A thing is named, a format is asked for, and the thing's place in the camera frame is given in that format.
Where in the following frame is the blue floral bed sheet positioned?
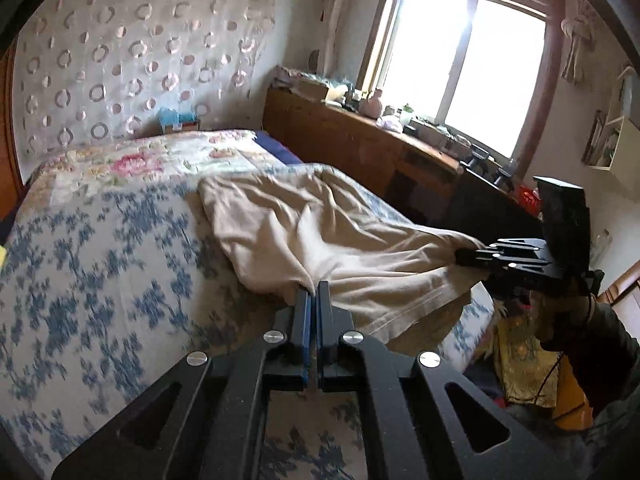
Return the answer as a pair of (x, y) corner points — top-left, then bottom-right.
(1, 176), (494, 479)

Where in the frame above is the pink ceramic jar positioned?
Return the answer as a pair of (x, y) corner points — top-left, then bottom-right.
(358, 88), (384, 120)

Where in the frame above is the beige printed t-shirt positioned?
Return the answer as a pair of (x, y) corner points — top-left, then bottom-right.
(198, 165), (487, 342)

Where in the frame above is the window with wooden frame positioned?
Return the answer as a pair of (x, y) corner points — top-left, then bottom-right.
(357, 0), (565, 176)

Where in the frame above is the brown wooden side cabinet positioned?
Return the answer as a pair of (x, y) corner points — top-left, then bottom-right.
(262, 88), (542, 244)

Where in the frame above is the brown wooden wardrobe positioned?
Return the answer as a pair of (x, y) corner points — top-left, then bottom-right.
(0, 44), (25, 219)

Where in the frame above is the white wall shelf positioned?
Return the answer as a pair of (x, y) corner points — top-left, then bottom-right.
(588, 116), (640, 194)

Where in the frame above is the dark blue blanket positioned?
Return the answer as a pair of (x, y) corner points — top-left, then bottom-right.
(255, 131), (303, 166)

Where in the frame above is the pink floral quilt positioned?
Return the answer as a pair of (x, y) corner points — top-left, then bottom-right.
(16, 130), (284, 218)

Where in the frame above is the blue tissue box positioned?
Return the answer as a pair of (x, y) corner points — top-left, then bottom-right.
(156, 108), (201, 134)

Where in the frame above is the sheer circle-pattern curtain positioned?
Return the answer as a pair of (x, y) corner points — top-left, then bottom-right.
(13, 0), (276, 165)

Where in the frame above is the right hand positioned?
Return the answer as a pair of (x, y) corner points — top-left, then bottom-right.
(529, 292), (597, 352)

